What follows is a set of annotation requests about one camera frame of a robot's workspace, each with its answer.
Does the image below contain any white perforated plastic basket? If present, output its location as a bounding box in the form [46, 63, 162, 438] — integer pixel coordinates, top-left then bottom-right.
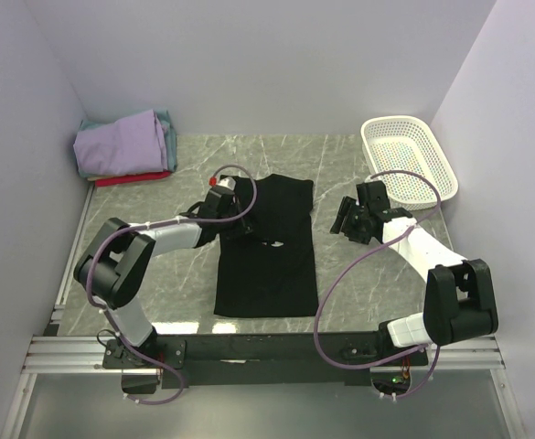
[360, 115, 458, 210]

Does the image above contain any folded teal t shirt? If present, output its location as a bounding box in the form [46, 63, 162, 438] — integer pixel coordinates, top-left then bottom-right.
[77, 108, 179, 177]

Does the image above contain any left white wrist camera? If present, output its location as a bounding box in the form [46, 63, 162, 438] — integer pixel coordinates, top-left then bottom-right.
[209, 176, 236, 191]

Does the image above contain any folded lilac t shirt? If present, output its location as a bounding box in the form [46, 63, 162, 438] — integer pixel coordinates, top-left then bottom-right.
[72, 108, 169, 177]

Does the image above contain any black floral print t shirt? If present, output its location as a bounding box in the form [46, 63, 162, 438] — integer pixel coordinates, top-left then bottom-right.
[214, 174, 318, 318]

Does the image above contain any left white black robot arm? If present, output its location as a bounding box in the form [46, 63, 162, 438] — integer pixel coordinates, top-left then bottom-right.
[73, 185, 256, 360]

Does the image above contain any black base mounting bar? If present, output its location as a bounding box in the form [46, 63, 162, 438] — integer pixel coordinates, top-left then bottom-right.
[102, 331, 429, 395]

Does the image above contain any folded red t shirt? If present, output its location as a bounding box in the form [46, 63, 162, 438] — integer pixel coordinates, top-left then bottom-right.
[94, 171, 171, 187]

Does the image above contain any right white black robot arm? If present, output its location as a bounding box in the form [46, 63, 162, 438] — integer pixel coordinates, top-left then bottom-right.
[330, 181, 498, 348]

